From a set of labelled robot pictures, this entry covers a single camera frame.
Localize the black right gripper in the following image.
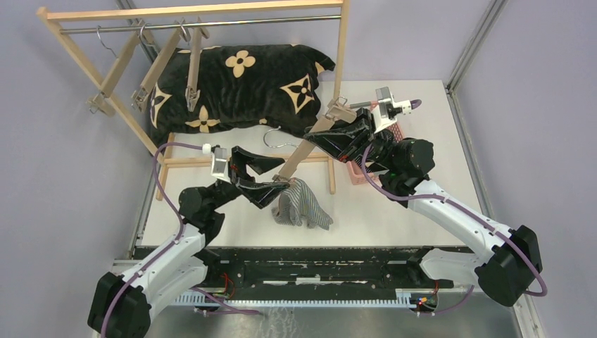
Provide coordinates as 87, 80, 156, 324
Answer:
305, 106, 398, 171

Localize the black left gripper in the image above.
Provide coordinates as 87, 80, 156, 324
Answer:
209, 146, 290, 212

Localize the wooden hanger with grey underwear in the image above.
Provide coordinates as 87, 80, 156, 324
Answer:
262, 96, 358, 184

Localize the grey striped underwear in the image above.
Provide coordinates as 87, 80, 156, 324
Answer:
271, 177, 334, 231

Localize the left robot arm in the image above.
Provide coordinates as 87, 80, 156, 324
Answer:
87, 144, 289, 337

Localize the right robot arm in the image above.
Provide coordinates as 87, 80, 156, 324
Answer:
303, 113, 548, 307

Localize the empty wooden clip hanger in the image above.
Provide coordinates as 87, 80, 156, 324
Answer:
87, 26, 155, 116

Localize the pink perforated plastic basket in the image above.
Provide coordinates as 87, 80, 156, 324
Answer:
346, 101, 404, 185

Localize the black blanket with cream flowers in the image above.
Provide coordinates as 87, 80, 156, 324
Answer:
148, 44, 336, 146

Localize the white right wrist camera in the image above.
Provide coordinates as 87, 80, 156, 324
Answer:
371, 87, 420, 134

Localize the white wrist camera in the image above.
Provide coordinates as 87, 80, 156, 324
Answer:
371, 87, 420, 134
201, 144, 231, 183

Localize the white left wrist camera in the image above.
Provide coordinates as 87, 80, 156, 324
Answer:
201, 144, 231, 183

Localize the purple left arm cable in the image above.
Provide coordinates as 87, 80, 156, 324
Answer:
99, 142, 208, 338

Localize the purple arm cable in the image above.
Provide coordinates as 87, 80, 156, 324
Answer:
360, 99, 549, 315
99, 142, 208, 338

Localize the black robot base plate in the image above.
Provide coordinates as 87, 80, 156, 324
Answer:
196, 247, 454, 301

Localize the metal clothes rail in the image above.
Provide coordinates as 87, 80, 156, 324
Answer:
60, 15, 341, 35

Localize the wooden clothes rack frame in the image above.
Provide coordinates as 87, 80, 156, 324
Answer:
37, 1, 350, 194

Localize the grey metal corner rail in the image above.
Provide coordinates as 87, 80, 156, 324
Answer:
444, 1, 508, 217

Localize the white slotted cable duct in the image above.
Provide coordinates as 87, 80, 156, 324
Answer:
171, 291, 422, 309

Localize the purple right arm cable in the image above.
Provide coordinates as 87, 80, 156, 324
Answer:
360, 99, 549, 315

